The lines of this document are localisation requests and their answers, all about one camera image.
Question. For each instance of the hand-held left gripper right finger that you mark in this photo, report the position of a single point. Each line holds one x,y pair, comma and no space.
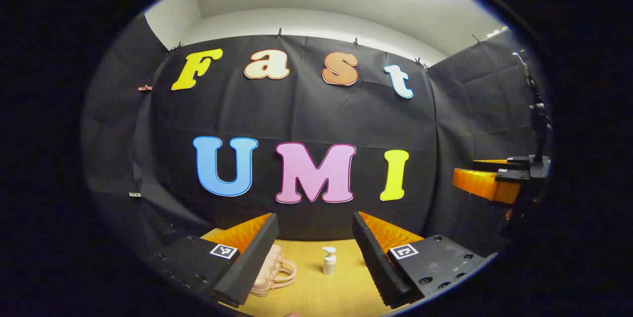
376,262

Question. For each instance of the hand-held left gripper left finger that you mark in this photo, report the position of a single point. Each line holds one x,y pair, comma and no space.
252,262

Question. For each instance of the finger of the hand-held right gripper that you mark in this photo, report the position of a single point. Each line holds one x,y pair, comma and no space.
482,183
504,163

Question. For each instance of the pink suitcase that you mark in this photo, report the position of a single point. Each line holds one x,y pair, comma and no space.
273,270

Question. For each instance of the white pump bottle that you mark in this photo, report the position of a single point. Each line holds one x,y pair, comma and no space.
329,262

